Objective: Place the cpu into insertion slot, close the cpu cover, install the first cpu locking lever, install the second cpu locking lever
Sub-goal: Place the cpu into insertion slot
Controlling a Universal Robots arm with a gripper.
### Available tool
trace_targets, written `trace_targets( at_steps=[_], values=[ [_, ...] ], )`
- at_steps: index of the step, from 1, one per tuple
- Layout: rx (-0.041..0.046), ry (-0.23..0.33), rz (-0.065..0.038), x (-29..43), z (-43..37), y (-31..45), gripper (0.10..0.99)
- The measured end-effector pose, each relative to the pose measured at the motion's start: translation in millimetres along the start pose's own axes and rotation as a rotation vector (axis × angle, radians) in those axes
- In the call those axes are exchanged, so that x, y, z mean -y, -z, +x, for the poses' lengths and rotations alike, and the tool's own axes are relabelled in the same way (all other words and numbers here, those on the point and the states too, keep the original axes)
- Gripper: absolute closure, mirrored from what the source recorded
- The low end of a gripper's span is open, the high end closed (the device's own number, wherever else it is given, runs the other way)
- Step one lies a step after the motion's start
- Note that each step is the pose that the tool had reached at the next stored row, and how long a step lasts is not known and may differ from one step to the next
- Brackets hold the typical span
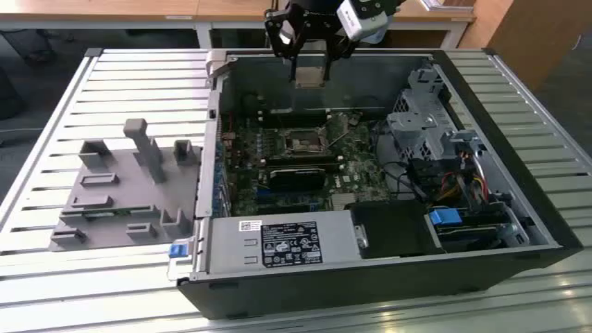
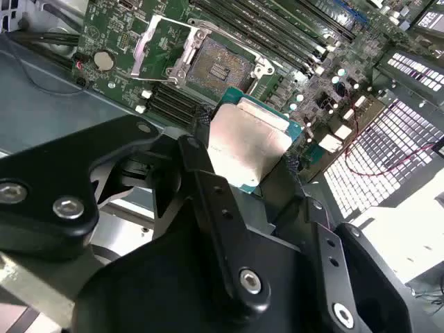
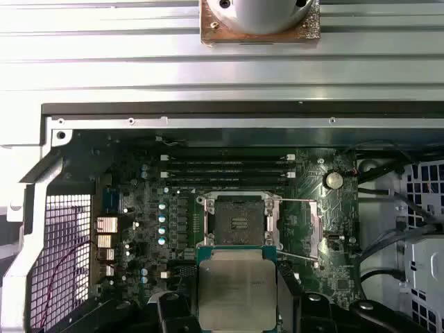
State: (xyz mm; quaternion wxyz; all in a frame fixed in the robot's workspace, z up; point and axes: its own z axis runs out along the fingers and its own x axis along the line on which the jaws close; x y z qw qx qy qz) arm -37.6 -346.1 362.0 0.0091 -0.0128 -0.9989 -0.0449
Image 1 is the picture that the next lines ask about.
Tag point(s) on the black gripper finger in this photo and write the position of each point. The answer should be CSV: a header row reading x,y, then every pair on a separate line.
x,y
281,48
340,48

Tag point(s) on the silver CPU plate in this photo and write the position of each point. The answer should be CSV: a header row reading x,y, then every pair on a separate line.
x,y
311,77

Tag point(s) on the CPU socket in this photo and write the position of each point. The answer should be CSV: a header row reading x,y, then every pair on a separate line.
x,y
305,140

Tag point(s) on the white paper stack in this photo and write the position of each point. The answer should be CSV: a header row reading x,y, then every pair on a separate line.
x,y
429,3

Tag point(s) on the metal drive cage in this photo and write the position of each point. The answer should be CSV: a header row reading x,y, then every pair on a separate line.
x,y
411,135

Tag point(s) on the black RAM stick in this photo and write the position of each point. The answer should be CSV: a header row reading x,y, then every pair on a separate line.
x,y
300,161

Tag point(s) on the green motherboard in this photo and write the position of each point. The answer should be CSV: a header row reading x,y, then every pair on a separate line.
x,y
356,166

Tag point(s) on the wooden desk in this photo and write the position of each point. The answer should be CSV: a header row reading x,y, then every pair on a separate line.
x,y
115,10

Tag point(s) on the wooden cabinet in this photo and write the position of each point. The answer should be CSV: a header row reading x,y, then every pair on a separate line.
x,y
536,38

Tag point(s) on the silver chipset heatsink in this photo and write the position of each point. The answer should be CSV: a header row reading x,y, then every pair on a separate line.
x,y
343,202

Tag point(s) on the black plastic shroud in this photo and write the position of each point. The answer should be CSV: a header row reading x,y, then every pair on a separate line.
x,y
393,229

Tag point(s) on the blue disk carrier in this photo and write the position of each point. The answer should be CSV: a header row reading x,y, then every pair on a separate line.
x,y
444,218

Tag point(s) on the grey parts rack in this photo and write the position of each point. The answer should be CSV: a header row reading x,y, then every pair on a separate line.
x,y
124,194

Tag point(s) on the grey power supply unit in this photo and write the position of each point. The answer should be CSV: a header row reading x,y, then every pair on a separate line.
x,y
231,239

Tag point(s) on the green RAM stick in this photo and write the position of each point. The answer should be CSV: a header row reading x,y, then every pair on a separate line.
x,y
120,211

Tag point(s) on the blue case latch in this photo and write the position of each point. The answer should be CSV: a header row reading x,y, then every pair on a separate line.
x,y
176,250

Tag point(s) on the black open PC case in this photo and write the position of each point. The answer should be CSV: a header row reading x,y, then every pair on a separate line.
x,y
351,295

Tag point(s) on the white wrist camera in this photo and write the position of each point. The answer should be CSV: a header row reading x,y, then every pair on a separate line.
x,y
360,17

